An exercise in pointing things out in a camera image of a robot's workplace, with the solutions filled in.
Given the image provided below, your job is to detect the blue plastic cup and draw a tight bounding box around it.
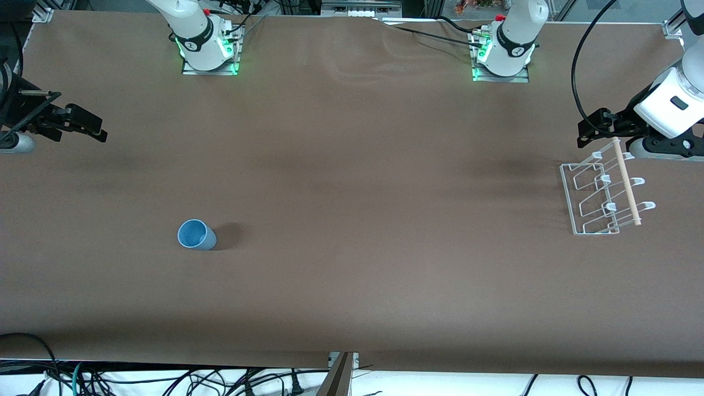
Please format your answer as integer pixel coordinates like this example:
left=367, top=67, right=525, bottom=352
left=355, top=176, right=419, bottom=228
left=177, top=219, right=217, bottom=251

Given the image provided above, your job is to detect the grey power strip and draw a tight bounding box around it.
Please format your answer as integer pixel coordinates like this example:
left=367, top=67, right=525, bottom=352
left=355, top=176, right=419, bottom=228
left=321, top=0, right=403, bottom=18

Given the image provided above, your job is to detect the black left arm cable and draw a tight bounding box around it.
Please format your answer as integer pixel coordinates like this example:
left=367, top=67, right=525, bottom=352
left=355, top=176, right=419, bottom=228
left=571, top=0, right=619, bottom=124

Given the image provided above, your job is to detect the white wire cup rack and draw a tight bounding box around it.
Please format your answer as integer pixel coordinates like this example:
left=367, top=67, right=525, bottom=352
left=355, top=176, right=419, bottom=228
left=559, top=137, right=657, bottom=236

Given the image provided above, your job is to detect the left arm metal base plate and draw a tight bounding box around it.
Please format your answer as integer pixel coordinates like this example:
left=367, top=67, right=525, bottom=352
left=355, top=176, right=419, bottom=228
left=472, top=27, right=530, bottom=83

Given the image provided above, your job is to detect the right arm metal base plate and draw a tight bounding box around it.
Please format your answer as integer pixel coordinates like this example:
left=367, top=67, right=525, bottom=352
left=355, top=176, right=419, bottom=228
left=181, top=22, right=243, bottom=76

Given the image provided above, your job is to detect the short black table cable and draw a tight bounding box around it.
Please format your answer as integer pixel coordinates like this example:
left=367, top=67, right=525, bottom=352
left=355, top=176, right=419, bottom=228
left=437, top=15, right=480, bottom=34

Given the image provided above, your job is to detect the long black table cable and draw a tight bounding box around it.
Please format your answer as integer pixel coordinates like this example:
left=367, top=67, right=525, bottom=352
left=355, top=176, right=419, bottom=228
left=379, top=19, right=486, bottom=46

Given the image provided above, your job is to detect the thick black looped cable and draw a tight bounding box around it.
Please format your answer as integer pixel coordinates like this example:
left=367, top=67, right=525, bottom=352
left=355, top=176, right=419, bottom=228
left=0, top=333, right=60, bottom=386

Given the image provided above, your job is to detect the aluminium frame post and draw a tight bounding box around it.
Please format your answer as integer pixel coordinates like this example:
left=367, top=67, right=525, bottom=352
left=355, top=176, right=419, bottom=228
left=316, top=352, right=359, bottom=396

